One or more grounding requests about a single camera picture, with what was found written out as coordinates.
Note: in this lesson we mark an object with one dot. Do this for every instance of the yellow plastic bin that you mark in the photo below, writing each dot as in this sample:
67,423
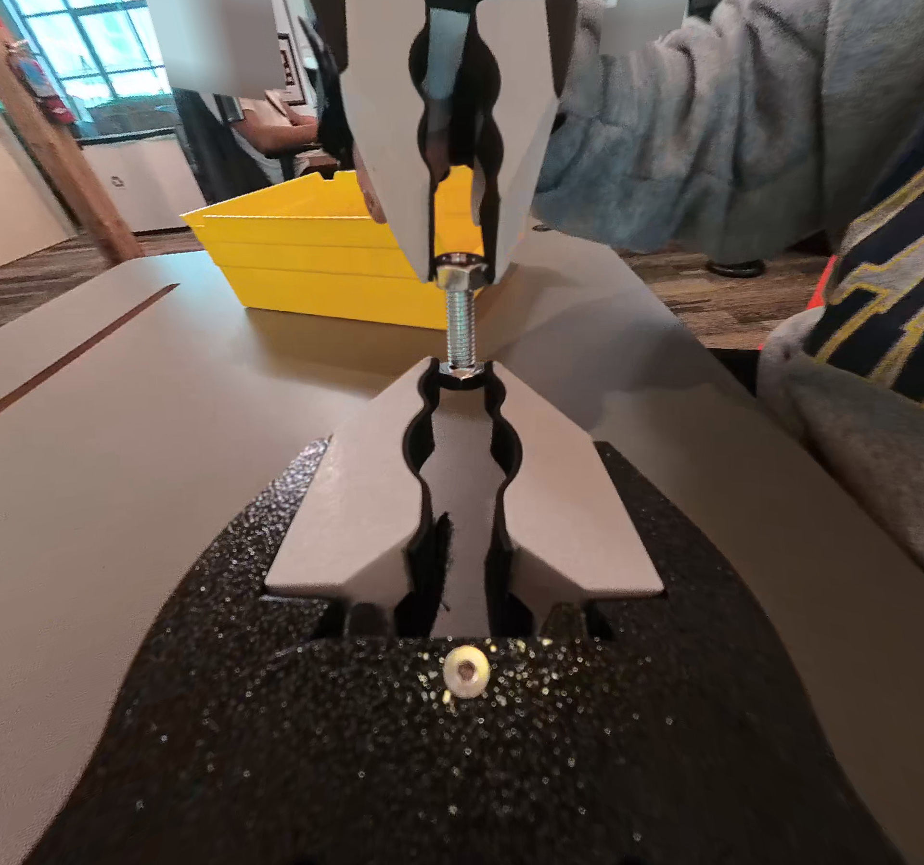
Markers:
303,251

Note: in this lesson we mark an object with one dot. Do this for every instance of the white recycling bin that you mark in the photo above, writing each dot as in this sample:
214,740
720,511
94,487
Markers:
144,186

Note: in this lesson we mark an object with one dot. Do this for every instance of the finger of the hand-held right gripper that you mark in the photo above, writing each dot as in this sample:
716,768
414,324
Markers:
379,100
523,100

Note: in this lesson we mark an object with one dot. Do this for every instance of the silver hex nut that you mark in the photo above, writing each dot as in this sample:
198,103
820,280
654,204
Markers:
460,373

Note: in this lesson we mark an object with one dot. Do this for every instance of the person's right hand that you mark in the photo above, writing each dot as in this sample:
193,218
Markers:
367,190

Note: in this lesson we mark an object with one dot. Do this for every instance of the grid pane window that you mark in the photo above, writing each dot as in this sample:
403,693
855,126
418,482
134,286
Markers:
86,28

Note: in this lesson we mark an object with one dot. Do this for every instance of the black hanging jacket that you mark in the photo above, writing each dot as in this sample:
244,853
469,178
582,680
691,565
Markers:
216,150

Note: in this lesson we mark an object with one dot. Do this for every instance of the dark wooden post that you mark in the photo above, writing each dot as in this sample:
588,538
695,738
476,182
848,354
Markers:
65,165

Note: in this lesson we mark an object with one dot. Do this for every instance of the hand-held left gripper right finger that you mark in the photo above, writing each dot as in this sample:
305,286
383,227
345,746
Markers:
570,518

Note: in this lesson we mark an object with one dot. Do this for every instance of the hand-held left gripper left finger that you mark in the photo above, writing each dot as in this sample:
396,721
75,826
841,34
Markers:
346,511

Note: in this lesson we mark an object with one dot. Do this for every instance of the person's right forearm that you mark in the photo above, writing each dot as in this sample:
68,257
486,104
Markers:
722,122

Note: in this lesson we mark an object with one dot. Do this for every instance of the silver bolt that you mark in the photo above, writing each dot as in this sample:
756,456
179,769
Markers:
462,324

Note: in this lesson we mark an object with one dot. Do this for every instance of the black chair base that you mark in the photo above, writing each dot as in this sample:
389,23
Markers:
736,268

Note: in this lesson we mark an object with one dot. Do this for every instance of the red fire extinguisher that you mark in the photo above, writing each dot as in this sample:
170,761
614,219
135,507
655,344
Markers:
43,89

